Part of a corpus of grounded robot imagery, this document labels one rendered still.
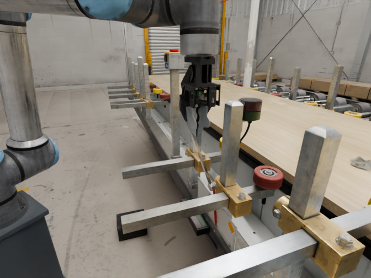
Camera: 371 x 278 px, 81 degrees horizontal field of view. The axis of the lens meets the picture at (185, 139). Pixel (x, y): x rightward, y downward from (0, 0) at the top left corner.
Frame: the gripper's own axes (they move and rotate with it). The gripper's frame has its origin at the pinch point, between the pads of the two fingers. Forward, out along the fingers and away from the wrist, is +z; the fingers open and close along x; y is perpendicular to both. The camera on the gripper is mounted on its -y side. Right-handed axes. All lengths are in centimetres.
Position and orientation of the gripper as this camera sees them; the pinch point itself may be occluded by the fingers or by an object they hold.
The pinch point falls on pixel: (195, 131)
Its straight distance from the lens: 61.9
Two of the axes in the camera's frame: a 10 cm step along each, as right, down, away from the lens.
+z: 0.1, 9.3, 3.7
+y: 3.4, 3.5, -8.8
